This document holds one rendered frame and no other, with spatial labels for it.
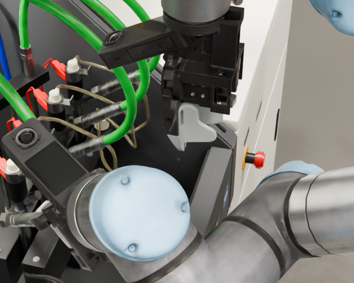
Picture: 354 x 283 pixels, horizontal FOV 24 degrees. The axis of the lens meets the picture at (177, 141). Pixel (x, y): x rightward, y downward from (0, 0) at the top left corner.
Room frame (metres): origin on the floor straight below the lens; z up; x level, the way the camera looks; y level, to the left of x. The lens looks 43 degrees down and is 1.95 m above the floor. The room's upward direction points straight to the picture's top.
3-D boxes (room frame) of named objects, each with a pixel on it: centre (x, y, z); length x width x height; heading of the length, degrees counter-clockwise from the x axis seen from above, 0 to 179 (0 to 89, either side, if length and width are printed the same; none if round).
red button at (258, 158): (1.19, -0.16, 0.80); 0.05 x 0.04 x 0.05; 165
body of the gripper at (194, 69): (0.75, -0.03, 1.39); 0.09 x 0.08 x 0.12; 75
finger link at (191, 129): (0.73, -0.02, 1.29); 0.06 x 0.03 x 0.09; 75
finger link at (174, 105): (0.73, 0.00, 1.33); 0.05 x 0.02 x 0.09; 165
